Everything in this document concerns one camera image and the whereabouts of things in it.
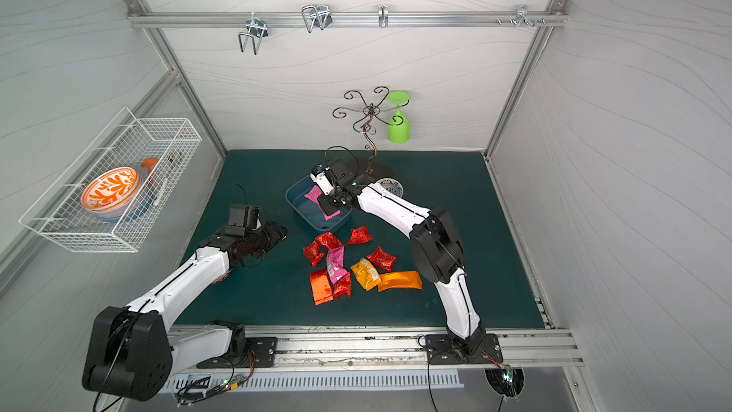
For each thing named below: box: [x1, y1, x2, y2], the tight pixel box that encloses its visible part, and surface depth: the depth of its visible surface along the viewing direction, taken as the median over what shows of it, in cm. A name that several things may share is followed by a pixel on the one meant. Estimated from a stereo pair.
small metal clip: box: [377, 4, 389, 29], surface depth 80 cm
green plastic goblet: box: [386, 90, 411, 145], surface depth 98 cm
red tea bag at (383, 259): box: [366, 246, 399, 273], surface depth 90 cm
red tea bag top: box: [346, 225, 374, 246], surface depth 95 cm
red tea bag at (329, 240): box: [315, 231, 343, 251], surface depth 93 cm
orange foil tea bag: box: [377, 270, 424, 293], surface depth 86 cm
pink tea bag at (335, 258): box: [325, 245, 348, 284], surface depth 88 cm
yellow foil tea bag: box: [349, 257, 383, 291], surface depth 86 cm
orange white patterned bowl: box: [80, 166, 142, 219], surface depth 64 cm
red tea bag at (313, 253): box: [302, 241, 325, 268], surface depth 91 cm
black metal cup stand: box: [331, 85, 409, 175], surface depth 93 cm
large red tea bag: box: [309, 268, 334, 307], surface depth 86 cm
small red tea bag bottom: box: [332, 272, 353, 300], surface depth 84 cm
